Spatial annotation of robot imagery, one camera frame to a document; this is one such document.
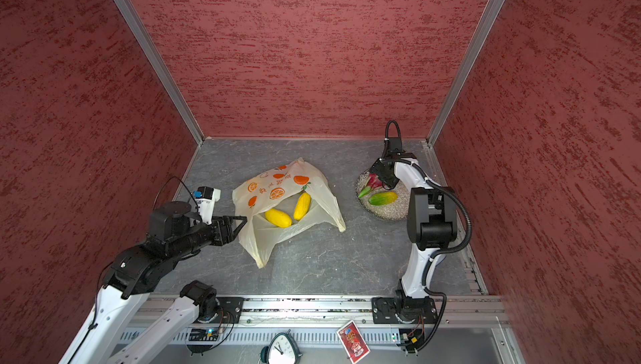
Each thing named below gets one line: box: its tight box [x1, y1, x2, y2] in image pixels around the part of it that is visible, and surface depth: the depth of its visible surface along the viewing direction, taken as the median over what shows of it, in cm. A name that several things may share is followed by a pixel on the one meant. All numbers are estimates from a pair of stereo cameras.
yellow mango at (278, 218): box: [264, 208, 293, 228], surface depth 91 cm
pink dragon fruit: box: [358, 172, 383, 198], surface depth 99 cm
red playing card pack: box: [336, 319, 371, 364], surface depth 70 cm
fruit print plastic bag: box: [232, 156, 347, 269], surface depth 89 cm
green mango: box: [368, 191, 399, 207], surface depth 97 cm
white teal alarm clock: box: [259, 328, 303, 364], surface depth 66 cm
